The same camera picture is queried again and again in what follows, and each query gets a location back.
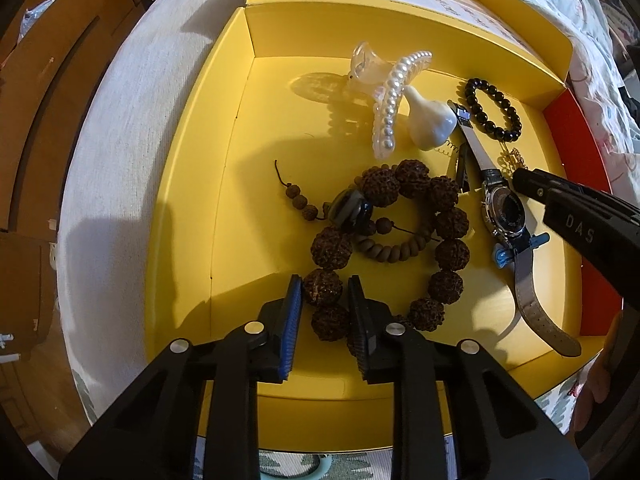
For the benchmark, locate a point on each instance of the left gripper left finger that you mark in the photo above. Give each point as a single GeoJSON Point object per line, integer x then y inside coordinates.
{"type": "Point", "coordinates": [200, 399]}

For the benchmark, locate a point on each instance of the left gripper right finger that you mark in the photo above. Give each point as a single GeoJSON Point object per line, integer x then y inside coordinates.
{"type": "Point", "coordinates": [499, 431]}

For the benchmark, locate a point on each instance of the grey strap wristwatch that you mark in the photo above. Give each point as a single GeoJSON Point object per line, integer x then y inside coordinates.
{"type": "Point", "coordinates": [504, 216]}

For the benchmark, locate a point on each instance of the blue hair clip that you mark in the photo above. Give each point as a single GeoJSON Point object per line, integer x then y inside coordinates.
{"type": "Point", "coordinates": [503, 256]}

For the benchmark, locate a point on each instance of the light blue bangle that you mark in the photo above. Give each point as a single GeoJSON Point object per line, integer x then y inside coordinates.
{"type": "Point", "coordinates": [281, 465]}

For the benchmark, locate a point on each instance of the white garlic shaped ornament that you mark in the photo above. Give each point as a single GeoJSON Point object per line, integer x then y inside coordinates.
{"type": "Point", "coordinates": [430, 123]}

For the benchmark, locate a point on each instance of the pearl hair claw clip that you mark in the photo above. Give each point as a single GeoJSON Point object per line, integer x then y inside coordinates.
{"type": "Point", "coordinates": [385, 83]}

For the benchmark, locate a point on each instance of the black hair pin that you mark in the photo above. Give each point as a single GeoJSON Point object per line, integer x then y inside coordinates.
{"type": "Point", "coordinates": [461, 177]}

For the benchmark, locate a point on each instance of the person left hand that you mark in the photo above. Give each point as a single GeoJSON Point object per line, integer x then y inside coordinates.
{"type": "Point", "coordinates": [598, 381]}

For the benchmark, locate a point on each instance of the light blue floral duvet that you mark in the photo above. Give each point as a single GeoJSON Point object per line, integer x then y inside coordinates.
{"type": "Point", "coordinates": [595, 77]}

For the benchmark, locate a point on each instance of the yellow cardboard box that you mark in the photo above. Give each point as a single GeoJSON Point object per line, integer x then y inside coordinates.
{"type": "Point", "coordinates": [420, 246]}

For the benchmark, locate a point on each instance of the leaf pattern bed sheet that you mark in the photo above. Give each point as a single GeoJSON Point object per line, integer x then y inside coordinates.
{"type": "Point", "coordinates": [174, 223]}

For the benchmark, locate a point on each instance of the wooden wardrobe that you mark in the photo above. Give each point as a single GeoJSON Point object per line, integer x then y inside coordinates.
{"type": "Point", "coordinates": [48, 81]}

